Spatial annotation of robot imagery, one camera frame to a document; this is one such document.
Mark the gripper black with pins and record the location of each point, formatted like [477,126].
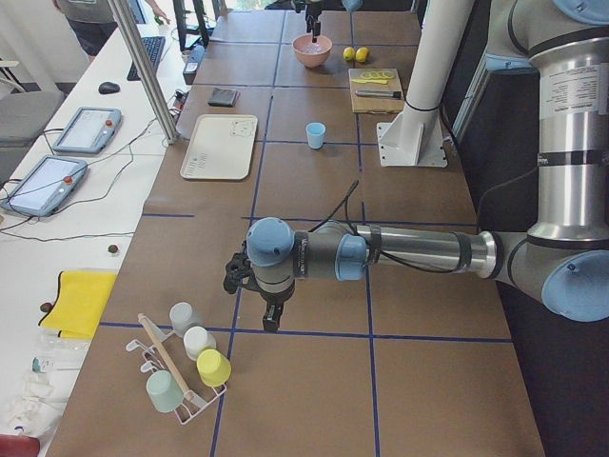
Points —
[313,9]
[274,298]

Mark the pile of ice cubes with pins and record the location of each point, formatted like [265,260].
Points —
[312,48]

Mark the white cup on rack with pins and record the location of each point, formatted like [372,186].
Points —
[196,340]

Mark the yellow cup on rack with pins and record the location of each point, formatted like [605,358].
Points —
[213,367]

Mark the grey cup on rack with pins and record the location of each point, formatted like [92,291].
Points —
[183,316]

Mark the light blue cup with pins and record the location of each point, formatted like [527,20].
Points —
[315,134]

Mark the green cup on rack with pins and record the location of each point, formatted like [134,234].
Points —
[163,391]

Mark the pink bowl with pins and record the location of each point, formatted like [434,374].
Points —
[311,61]

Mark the lemon far from board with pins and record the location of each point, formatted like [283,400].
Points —
[349,54]

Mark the lemon near board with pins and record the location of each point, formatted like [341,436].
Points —
[362,55]

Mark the wooden cutting board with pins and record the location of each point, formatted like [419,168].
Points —
[375,105]

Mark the lemon slices row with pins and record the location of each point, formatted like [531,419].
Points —
[378,74]

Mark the steel muddler black tip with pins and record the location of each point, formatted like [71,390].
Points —
[384,94]

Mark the yellow plastic knife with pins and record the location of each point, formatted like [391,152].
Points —
[369,81]

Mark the grey folded cloth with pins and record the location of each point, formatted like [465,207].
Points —
[224,98]

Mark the black power box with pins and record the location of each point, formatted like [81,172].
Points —
[193,62]

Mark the cream bear tray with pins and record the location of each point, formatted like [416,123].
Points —
[220,147]

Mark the black keyboard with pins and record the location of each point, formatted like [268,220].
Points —
[154,47]

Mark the yellow cloth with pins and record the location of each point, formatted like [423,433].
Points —
[82,297]

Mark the black computer mouse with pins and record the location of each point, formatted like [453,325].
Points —
[108,88]

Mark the person in grey shirt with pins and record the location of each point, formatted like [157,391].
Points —
[92,23]

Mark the teach pendant far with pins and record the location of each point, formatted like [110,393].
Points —
[89,131]

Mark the teach pendant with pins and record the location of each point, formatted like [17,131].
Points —
[46,186]
[89,131]

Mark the teach pendant near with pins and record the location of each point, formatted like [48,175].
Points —
[46,186]

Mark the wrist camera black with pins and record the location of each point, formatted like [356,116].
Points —
[239,274]

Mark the white wire cup rack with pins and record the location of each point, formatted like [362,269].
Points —
[158,357]

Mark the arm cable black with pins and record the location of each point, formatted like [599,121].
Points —
[354,224]

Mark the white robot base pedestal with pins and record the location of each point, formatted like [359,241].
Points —
[414,137]

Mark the aluminium frame post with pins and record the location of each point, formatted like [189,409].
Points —
[127,26]

